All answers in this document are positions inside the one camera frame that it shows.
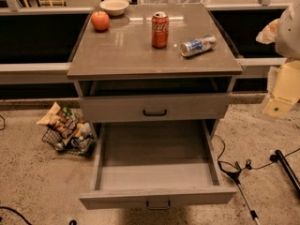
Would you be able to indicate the black silver tripod leg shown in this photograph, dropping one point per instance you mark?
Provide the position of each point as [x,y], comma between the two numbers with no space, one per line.
[235,177]

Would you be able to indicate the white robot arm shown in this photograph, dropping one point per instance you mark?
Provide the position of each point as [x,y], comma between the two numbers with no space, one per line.
[287,40]

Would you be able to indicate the white bowl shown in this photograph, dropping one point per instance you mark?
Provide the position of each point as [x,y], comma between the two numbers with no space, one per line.
[114,7]

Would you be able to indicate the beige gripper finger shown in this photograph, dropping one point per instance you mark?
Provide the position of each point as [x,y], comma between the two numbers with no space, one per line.
[268,34]
[283,86]

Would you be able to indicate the open grey middle drawer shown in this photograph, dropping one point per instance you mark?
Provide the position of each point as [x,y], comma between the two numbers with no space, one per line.
[156,165]

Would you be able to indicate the silver blue redbull can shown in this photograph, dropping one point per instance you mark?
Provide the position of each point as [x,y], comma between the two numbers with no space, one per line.
[198,45]

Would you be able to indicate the closed grey top drawer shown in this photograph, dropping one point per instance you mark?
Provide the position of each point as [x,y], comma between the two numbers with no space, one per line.
[154,108]

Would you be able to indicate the yellow brown snack bag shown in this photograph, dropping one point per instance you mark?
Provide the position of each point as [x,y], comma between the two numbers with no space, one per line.
[57,120]

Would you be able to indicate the black wire basket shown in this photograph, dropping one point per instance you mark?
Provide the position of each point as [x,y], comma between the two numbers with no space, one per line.
[82,146]

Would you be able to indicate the red coca-cola can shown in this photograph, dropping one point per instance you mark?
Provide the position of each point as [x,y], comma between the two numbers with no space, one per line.
[160,29]

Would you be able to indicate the grey drawer cabinet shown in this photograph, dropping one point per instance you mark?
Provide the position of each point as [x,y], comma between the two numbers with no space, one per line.
[123,62]

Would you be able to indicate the black stand leg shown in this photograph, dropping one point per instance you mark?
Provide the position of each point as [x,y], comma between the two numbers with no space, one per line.
[279,157]

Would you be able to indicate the red apple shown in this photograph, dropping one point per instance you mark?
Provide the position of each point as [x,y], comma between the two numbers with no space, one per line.
[100,20]

